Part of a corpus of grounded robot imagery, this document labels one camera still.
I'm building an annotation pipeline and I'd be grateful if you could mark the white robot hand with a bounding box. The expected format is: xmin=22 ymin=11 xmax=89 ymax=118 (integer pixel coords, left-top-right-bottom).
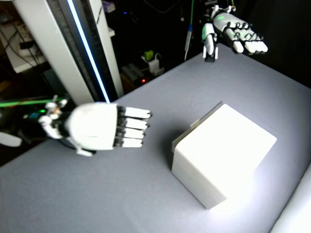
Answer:
xmin=202 ymin=13 xmax=269 ymax=59
xmin=64 ymin=102 xmax=153 ymax=152

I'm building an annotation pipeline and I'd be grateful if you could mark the clear plastic drawer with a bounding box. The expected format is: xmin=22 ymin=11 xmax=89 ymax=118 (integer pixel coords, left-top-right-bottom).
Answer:
xmin=171 ymin=101 xmax=223 ymax=153

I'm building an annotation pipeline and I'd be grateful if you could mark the white box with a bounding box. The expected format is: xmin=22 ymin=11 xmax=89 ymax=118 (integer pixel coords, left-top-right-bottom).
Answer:
xmin=171 ymin=103 xmax=278 ymax=210

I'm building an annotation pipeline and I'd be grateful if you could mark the grey table cloth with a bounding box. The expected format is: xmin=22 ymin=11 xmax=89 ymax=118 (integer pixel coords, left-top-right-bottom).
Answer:
xmin=0 ymin=43 xmax=311 ymax=233

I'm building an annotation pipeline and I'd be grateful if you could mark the black device with red light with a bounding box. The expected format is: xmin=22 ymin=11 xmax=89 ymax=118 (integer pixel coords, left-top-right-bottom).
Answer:
xmin=120 ymin=63 xmax=157 ymax=95

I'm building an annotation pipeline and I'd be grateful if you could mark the white power adapter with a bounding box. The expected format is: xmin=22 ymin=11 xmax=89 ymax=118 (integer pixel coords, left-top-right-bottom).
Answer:
xmin=147 ymin=53 xmax=162 ymax=74

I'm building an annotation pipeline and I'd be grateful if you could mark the white column with light strip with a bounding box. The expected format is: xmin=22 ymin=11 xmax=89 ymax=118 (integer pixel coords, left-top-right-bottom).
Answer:
xmin=14 ymin=0 xmax=125 ymax=105

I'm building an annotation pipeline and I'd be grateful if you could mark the white shelf with clutter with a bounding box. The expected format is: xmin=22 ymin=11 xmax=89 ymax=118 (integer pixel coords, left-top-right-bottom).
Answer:
xmin=0 ymin=19 xmax=47 ymax=74

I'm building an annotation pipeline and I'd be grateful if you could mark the white table edge board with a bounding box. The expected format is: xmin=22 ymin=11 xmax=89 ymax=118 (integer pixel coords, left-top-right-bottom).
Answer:
xmin=269 ymin=164 xmax=311 ymax=233

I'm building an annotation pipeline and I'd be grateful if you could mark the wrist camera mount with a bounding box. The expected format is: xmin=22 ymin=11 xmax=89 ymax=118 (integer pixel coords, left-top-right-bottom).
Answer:
xmin=205 ymin=52 xmax=219 ymax=63
xmin=75 ymin=147 xmax=97 ymax=157

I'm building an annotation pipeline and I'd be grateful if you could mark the white cable connector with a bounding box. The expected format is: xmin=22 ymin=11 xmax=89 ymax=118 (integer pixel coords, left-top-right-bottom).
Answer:
xmin=184 ymin=24 xmax=194 ymax=61

